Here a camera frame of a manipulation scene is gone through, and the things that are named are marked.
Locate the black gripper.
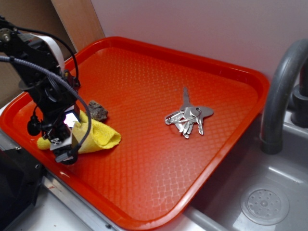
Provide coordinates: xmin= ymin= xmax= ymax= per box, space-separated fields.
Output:
xmin=27 ymin=91 xmax=78 ymax=165

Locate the yellow microfiber cloth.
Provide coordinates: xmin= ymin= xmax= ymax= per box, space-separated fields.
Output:
xmin=37 ymin=109 xmax=122 ymax=154

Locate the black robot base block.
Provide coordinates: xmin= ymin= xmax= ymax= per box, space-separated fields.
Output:
xmin=0 ymin=147 xmax=45 ymax=231

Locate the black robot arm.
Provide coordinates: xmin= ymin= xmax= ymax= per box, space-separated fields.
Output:
xmin=0 ymin=16 xmax=81 ymax=165

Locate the grey brown rock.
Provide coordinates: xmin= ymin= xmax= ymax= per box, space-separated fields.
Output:
xmin=88 ymin=100 xmax=108 ymax=123

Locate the red plastic serving tray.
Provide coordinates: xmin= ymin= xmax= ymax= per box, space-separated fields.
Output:
xmin=0 ymin=37 xmax=269 ymax=231

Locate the silver key bunch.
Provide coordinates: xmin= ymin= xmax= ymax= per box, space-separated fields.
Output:
xmin=165 ymin=87 xmax=214 ymax=139

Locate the wooden board strip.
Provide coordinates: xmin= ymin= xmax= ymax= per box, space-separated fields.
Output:
xmin=51 ymin=0 xmax=105 ymax=51

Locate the brown cardboard panel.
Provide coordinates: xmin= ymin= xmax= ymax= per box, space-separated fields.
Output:
xmin=0 ymin=0 xmax=76 ymax=107

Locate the grey plastic sink basin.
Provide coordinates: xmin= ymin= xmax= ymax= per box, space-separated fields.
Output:
xmin=185 ymin=113 xmax=308 ymax=231

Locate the round sink drain strainer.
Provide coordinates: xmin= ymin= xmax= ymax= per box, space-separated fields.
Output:
xmin=240 ymin=184 xmax=290 ymax=226

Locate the grey curved faucet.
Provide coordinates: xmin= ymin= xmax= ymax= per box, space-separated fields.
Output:
xmin=260 ymin=38 xmax=308 ymax=154

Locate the grey braided cable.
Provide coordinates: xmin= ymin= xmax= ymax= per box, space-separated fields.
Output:
xmin=0 ymin=54 xmax=92 ymax=154

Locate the dark faucet handle post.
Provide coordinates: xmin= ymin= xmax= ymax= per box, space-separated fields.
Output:
xmin=291 ymin=60 xmax=308 ymax=128

